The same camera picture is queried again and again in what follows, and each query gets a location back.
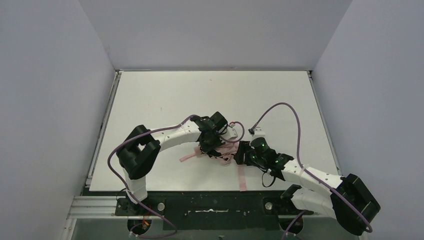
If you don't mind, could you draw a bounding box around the pink folding umbrella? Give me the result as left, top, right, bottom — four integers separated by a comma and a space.
179, 142, 248, 192

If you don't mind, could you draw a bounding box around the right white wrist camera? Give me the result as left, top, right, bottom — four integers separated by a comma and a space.
248, 127, 266, 140

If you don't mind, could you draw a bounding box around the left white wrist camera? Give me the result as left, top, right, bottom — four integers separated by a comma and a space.
222, 122, 239, 141

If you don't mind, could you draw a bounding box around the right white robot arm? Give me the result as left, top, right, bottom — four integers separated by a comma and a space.
234, 137, 381, 236

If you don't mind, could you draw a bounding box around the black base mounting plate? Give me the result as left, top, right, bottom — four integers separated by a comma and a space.
114, 190, 300, 233

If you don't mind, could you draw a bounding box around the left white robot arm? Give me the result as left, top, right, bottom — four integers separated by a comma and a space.
113, 111, 228, 204

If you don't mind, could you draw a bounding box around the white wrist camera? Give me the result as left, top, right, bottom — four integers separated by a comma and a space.
248, 127, 266, 140
222, 122, 239, 141

